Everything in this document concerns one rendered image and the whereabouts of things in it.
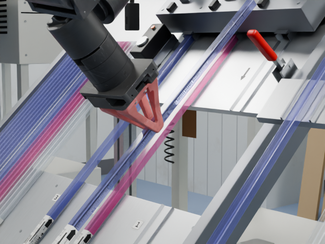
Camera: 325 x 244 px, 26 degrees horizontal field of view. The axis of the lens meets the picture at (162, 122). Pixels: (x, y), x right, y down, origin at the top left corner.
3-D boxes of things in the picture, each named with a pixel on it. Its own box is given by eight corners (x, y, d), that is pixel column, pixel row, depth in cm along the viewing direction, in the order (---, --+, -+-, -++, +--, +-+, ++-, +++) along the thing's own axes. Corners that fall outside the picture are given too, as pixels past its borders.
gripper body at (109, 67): (115, 68, 96) (82, 27, 92) (162, 69, 88) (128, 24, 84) (86, 102, 93) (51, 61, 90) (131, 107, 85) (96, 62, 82)
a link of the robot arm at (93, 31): (33, 26, 85) (61, 21, 81) (65, -11, 88) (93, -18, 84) (67, 67, 88) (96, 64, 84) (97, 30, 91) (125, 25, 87)
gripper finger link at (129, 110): (152, 109, 99) (114, 60, 95) (185, 112, 94) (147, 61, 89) (124, 144, 97) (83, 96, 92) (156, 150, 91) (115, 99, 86)
